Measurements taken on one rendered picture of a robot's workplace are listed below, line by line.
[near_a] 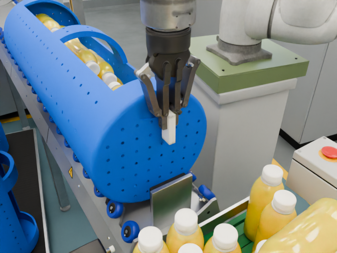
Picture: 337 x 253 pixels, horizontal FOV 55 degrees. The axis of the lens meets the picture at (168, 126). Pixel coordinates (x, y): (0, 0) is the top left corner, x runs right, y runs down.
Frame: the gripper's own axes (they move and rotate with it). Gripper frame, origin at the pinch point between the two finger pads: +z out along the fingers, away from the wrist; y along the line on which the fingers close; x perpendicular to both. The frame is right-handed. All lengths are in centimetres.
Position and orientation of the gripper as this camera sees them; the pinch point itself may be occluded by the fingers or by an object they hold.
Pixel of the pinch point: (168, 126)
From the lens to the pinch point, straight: 64.9
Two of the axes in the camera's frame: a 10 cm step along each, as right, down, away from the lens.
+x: -5.4, -4.8, 6.9
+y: 8.4, -3.1, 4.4
